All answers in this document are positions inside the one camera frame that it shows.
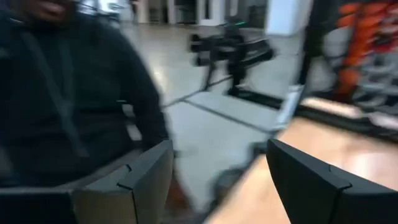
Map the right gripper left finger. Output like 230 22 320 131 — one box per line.
72 139 175 224

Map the person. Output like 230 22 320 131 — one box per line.
0 0 171 189

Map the black metal table frame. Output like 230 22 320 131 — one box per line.
228 88 398 144

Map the orange storage rack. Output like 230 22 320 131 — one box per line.
334 0 398 102

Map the silver metal strip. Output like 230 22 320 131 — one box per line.
274 84 305 131

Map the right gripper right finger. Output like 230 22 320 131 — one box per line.
266 138 398 224

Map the black post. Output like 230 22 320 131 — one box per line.
298 0 332 86

